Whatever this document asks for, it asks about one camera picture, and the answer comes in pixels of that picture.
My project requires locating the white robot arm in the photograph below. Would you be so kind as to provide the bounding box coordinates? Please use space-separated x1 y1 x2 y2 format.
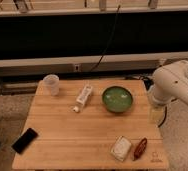
147 60 188 126

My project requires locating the red brown oblong object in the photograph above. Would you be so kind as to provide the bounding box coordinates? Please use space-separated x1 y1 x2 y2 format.
133 138 147 160

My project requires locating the green ceramic bowl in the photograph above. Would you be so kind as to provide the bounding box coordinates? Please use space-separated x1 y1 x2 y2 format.
102 86 133 113

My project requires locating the wooden table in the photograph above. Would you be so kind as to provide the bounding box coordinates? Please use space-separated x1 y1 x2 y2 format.
12 80 169 170

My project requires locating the white tube bottle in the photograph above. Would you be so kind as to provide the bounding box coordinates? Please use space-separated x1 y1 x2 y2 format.
73 84 93 113

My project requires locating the clear plastic cup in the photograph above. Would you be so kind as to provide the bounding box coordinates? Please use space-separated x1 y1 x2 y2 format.
43 74 59 96

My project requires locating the black smartphone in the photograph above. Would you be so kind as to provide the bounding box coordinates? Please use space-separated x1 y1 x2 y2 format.
12 128 38 154

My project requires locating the white wall outlet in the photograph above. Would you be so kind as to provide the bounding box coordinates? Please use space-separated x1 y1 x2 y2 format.
75 64 80 72

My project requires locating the black hanging cable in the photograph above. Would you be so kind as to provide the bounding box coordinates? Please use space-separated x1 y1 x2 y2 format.
88 4 122 72

